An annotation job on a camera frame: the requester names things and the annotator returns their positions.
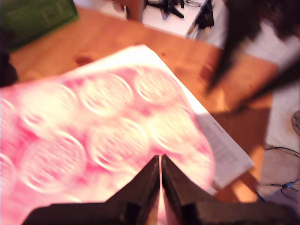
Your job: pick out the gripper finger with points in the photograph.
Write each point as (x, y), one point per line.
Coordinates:
(180, 189)
(232, 51)
(281, 79)
(143, 189)

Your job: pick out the pink printed zip bag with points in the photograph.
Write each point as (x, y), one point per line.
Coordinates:
(70, 129)

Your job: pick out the silver green pet food bag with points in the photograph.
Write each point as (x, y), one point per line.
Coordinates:
(35, 21)

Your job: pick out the white printed letter sheet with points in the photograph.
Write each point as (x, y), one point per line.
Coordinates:
(222, 145)

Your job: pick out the black tripod stand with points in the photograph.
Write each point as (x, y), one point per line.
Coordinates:
(173, 10)

